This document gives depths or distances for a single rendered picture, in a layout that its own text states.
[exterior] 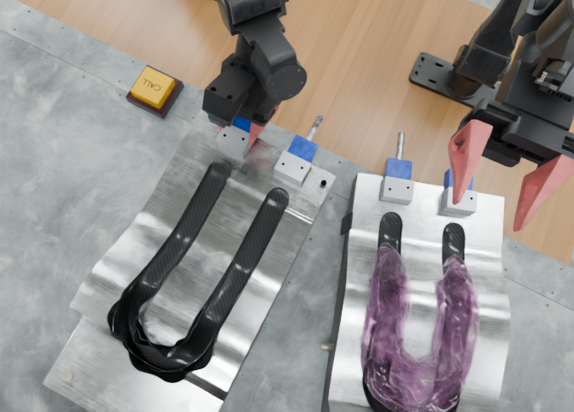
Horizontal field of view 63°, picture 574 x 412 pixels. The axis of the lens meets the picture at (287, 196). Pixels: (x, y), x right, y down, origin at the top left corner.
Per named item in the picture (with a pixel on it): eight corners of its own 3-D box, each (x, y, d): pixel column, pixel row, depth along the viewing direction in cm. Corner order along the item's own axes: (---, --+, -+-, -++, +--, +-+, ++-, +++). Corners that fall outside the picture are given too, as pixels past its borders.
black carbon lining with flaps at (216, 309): (215, 158, 81) (207, 137, 72) (298, 199, 80) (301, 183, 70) (105, 346, 73) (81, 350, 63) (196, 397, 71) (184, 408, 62)
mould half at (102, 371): (207, 130, 90) (196, 97, 77) (330, 190, 87) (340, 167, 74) (59, 379, 78) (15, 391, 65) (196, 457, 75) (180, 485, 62)
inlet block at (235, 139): (253, 91, 85) (252, 75, 80) (278, 102, 85) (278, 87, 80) (219, 151, 82) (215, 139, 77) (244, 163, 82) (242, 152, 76)
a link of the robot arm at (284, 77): (321, 85, 63) (314, 8, 53) (263, 109, 62) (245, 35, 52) (286, 38, 70) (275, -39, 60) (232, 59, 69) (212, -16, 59)
